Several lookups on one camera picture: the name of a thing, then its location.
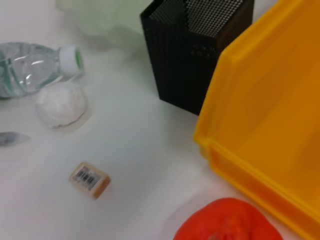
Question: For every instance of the orange fruit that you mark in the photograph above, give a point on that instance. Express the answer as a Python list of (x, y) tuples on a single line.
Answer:
[(230, 222)]

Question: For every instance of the clear water bottle green label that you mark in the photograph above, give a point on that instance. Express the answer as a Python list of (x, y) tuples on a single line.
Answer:
[(30, 67)]

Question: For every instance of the pale green wavy glass bowl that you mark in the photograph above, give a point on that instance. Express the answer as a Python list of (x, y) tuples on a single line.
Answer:
[(105, 17)]

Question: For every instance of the black mesh pen holder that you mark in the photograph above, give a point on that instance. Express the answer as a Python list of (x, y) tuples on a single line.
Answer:
[(180, 62)]

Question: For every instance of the yellow plastic bin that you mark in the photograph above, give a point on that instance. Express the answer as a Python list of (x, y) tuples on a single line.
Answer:
[(270, 105)]

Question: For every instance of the beige eraser with barcode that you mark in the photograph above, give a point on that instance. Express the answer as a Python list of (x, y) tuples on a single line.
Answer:
[(88, 180)]

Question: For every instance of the silver grey pen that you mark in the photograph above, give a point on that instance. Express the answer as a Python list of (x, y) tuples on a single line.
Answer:
[(12, 138)]

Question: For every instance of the white paper ball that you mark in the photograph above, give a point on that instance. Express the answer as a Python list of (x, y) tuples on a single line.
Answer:
[(61, 105)]

